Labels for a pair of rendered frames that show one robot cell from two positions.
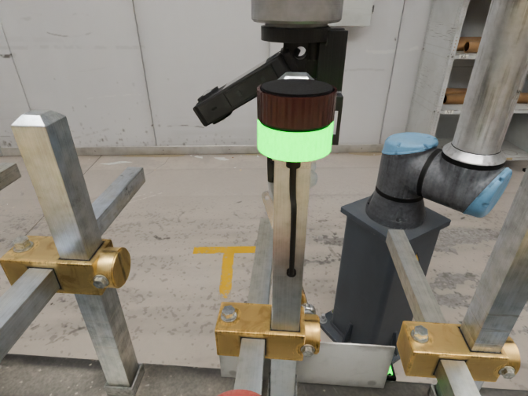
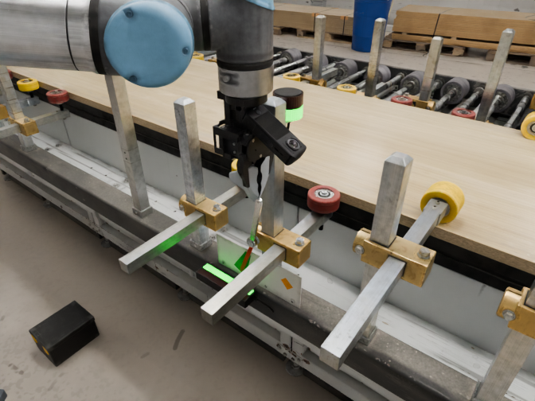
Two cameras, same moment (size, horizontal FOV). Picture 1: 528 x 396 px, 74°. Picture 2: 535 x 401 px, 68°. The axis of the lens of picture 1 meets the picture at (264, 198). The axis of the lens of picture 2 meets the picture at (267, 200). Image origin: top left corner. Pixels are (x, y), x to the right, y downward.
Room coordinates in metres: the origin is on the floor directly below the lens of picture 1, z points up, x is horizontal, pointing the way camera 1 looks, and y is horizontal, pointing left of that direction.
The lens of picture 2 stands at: (0.92, 0.35, 1.42)
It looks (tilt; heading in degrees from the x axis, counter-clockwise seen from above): 34 degrees down; 213
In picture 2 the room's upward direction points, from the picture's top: straight up
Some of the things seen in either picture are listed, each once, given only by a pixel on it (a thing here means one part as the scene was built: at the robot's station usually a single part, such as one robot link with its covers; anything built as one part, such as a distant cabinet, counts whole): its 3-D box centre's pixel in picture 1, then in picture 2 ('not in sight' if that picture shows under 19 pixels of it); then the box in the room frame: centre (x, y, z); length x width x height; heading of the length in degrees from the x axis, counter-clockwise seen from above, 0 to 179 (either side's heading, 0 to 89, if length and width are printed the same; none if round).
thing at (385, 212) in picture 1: (397, 200); not in sight; (0.99, -0.44, 0.65); 0.19 x 0.19 x 0.10
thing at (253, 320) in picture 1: (268, 332); (280, 242); (0.31, -0.01, 0.85); 0.14 x 0.06 x 0.05; 86
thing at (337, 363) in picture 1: (302, 361); (255, 269); (0.34, -0.06, 0.75); 0.26 x 0.01 x 0.10; 86
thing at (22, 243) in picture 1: (21, 243); (424, 252); (0.34, 0.30, 0.98); 0.02 x 0.02 x 0.01
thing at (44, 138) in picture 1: (96, 291); (376, 266); (0.33, 0.22, 0.90); 0.04 x 0.04 x 0.48; 86
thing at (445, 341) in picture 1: (456, 351); (202, 210); (0.30, -0.26, 0.83); 0.14 x 0.06 x 0.05; 86
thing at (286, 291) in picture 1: (287, 280); (272, 205); (0.32, -0.03, 0.94); 0.04 x 0.04 x 0.48; 86
